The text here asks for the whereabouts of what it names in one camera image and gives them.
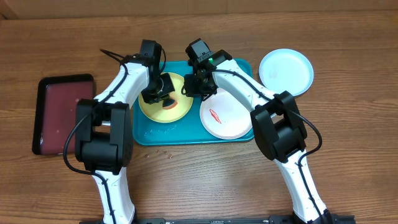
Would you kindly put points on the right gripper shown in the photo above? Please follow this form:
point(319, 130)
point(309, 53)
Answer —
point(189, 83)

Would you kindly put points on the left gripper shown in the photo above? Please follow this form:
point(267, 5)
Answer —
point(168, 89)

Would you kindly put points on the red and green sponge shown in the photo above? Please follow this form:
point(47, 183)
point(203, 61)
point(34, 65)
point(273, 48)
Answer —
point(169, 103)

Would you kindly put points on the yellow-green plate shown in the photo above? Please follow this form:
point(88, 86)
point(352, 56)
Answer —
point(172, 109)

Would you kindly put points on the light blue plate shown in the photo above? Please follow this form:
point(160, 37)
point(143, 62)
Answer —
point(286, 70)

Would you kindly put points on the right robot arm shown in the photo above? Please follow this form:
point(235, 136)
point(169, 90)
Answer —
point(279, 128)

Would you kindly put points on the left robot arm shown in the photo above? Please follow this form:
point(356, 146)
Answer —
point(103, 131)

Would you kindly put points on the teal plastic serving tray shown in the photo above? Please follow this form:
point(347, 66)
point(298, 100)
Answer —
point(186, 130)

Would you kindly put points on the black tray with maroon liner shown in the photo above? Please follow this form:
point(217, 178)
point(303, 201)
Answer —
point(55, 112)

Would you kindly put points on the white plate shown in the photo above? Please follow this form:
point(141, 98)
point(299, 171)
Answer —
point(224, 117)

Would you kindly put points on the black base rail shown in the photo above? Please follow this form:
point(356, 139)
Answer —
point(273, 219)

